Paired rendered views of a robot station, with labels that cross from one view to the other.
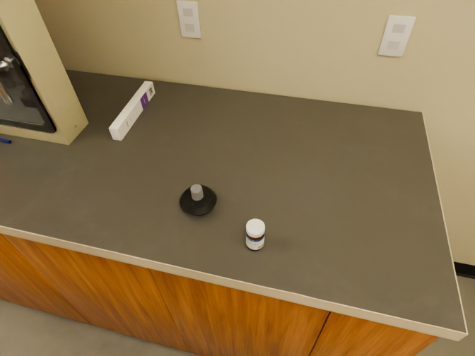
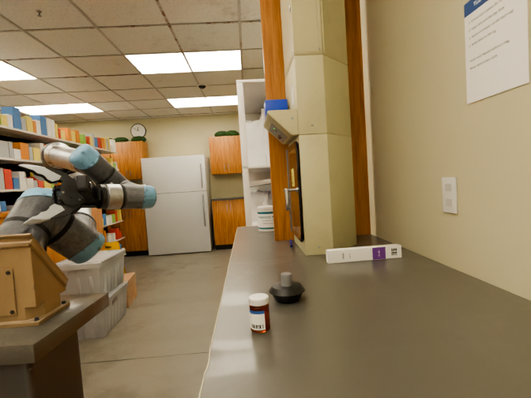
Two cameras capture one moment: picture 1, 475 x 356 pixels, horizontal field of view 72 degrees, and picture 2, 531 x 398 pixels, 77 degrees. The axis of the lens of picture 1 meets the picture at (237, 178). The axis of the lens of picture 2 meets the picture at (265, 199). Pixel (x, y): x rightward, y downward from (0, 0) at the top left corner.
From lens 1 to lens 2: 0.79 m
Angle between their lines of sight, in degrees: 75
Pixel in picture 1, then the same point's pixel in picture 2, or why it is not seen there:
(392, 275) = not seen: outside the picture
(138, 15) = (421, 193)
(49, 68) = (318, 199)
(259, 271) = (227, 337)
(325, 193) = (377, 358)
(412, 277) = not seen: outside the picture
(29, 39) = (312, 177)
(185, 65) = (445, 244)
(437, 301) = not seen: outside the picture
